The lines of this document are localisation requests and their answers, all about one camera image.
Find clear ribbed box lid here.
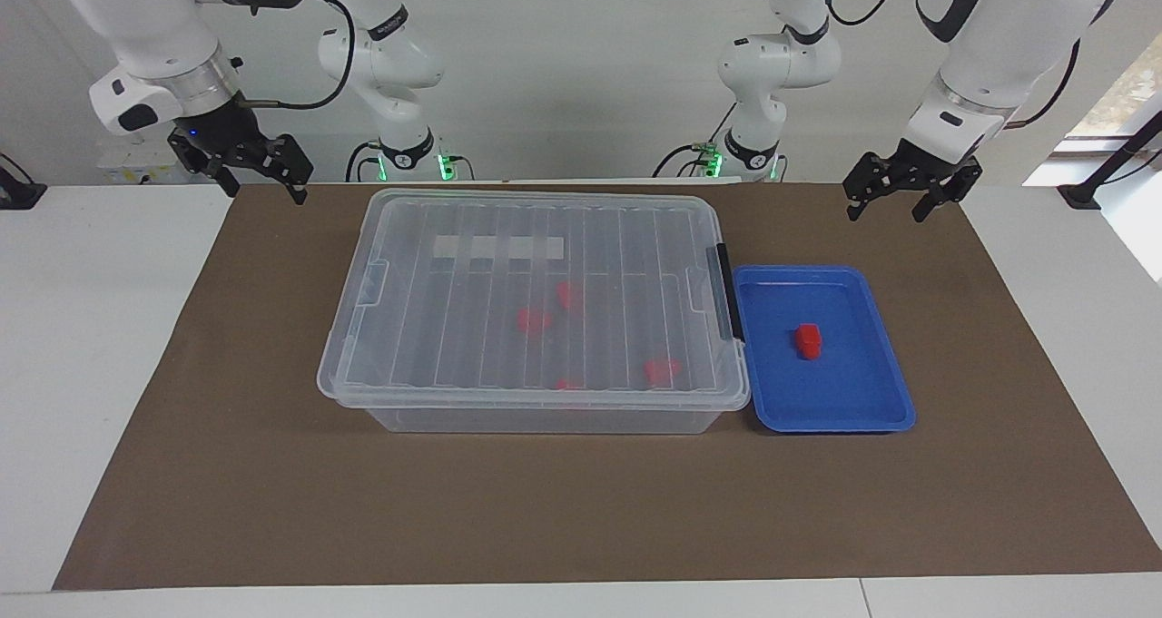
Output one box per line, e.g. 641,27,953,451
317,189,753,410

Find black box latch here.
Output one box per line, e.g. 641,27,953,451
716,243,745,342

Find blue plastic tray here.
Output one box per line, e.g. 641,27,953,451
732,265,916,434

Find clear plastic storage box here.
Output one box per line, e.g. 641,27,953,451
336,190,751,435

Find white power strip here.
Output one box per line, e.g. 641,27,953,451
98,151,178,186

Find black stand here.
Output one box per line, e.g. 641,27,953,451
1058,110,1162,211

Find window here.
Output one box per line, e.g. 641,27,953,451
1067,33,1162,156

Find brown table mat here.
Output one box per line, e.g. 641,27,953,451
53,182,1162,592

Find black right arm base cable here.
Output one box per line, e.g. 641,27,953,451
347,142,387,183

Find black arm base cable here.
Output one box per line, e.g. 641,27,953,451
347,142,387,183
652,143,727,179

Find black left arm base cable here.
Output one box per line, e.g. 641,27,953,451
652,143,727,179

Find black clamp mount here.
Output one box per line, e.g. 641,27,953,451
0,153,48,211

